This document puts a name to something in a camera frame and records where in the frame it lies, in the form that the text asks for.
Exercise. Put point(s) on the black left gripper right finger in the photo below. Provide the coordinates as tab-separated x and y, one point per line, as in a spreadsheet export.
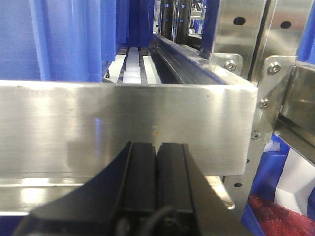
187	205

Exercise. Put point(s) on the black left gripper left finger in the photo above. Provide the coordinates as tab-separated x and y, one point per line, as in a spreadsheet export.
126	187

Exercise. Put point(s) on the stainless steel shelf upright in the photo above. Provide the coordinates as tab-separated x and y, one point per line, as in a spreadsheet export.
267	34

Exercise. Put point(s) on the lower blue bin with contents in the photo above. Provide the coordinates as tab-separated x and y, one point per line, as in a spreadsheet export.
282	197

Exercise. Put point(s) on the white roller track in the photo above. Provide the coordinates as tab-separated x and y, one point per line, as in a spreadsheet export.
132	65

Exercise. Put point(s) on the large blue plastic bin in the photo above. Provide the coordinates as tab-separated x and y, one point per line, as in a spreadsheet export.
56	40

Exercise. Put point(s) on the stainless steel shelf front rail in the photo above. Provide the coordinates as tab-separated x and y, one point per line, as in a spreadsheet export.
54	136

